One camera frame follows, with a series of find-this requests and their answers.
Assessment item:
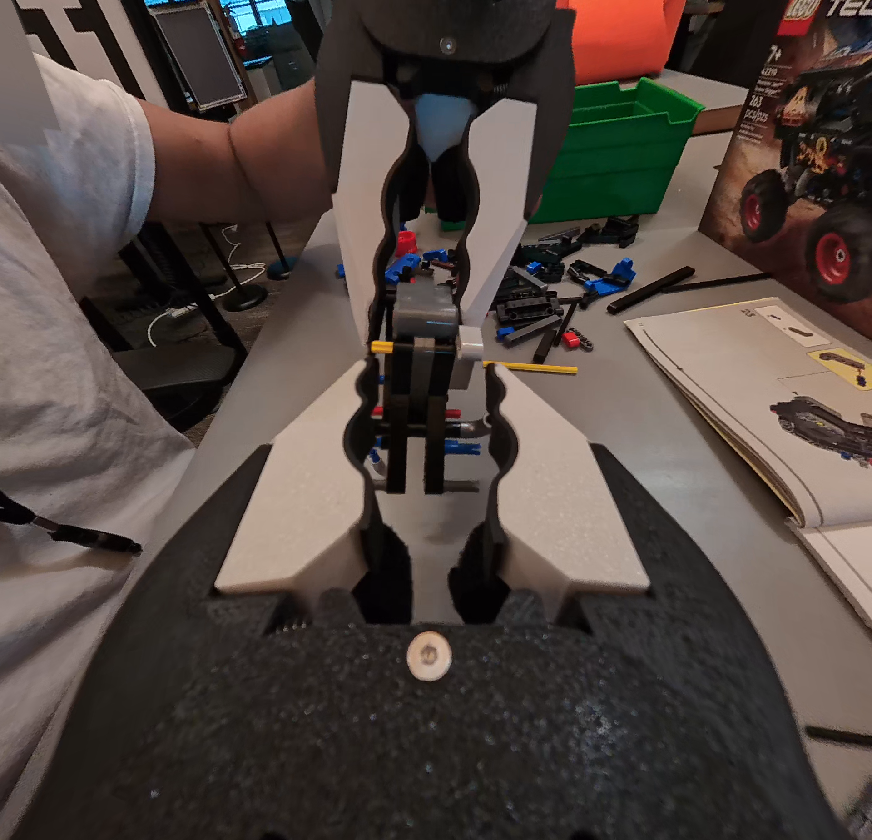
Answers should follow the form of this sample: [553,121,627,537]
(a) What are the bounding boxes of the thin black rod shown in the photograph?
[664,272,774,294]

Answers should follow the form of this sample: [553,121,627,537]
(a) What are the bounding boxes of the person's white t-shirt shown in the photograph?
[0,53,198,807]

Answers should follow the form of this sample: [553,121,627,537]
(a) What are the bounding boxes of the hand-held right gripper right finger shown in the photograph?
[482,363,653,596]

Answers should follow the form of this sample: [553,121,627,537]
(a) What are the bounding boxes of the black toy chassis assembly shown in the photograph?
[370,278,495,497]

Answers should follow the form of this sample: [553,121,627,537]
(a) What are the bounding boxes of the green plastic bin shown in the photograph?
[439,77,706,233]

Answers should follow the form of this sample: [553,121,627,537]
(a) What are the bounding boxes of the monster truck set box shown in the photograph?
[698,0,872,340]

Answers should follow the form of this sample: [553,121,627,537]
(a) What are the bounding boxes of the short black axle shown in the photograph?
[805,724,872,747]

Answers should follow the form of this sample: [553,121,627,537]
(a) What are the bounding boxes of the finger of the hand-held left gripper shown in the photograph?
[453,96,540,331]
[331,79,416,350]

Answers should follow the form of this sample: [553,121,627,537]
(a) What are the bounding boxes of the pile of loose brick pieces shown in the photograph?
[336,214,641,367]

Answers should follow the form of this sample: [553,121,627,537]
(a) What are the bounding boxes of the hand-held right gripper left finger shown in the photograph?
[213,359,377,597]

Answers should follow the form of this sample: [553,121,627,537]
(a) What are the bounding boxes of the white floor cable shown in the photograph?
[146,223,268,347]

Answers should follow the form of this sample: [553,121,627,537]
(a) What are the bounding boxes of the orange paper bag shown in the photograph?
[555,0,699,86]

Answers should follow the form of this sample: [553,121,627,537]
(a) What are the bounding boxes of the instruction booklet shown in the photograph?
[623,297,872,630]

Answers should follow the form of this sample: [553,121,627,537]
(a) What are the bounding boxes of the long black beam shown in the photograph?
[606,265,697,316]

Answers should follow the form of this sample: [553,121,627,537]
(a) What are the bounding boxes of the yellow axle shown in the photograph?
[482,359,579,376]

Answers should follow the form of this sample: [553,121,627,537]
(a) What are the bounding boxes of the black lanyard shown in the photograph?
[0,489,144,556]

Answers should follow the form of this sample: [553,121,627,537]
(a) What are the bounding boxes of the person's left forearm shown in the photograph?
[133,77,335,228]

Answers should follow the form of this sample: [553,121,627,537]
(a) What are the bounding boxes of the dark framed board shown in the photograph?
[149,0,248,113]

